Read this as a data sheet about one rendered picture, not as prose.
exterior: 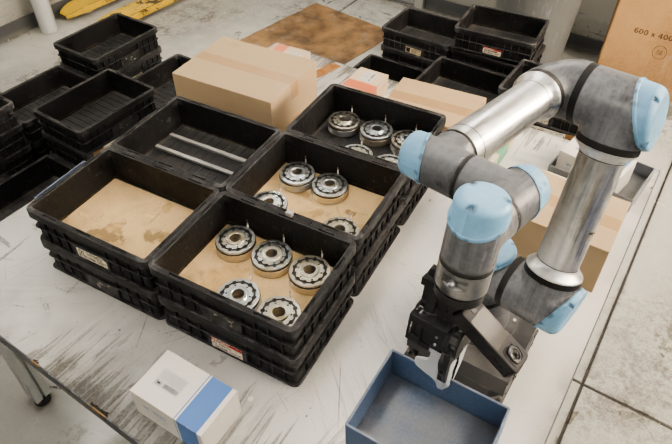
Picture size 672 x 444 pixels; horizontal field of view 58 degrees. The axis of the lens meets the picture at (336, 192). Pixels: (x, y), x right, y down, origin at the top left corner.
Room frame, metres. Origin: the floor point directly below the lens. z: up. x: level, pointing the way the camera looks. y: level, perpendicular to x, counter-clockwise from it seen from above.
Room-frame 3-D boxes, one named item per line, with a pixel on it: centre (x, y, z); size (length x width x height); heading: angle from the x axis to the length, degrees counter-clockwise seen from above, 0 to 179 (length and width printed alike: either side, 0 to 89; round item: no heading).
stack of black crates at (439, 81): (2.47, -0.60, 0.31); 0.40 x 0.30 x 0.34; 56
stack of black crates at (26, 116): (2.37, 1.33, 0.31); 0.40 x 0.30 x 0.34; 146
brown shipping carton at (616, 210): (1.22, -0.62, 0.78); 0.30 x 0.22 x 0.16; 57
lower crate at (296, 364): (0.97, 0.19, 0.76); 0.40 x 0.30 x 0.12; 62
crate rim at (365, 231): (1.24, 0.05, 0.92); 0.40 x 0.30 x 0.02; 62
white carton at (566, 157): (1.51, -0.83, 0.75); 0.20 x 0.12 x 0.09; 46
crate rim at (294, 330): (0.97, 0.19, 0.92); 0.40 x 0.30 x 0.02; 62
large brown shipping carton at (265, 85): (1.88, 0.32, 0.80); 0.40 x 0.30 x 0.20; 62
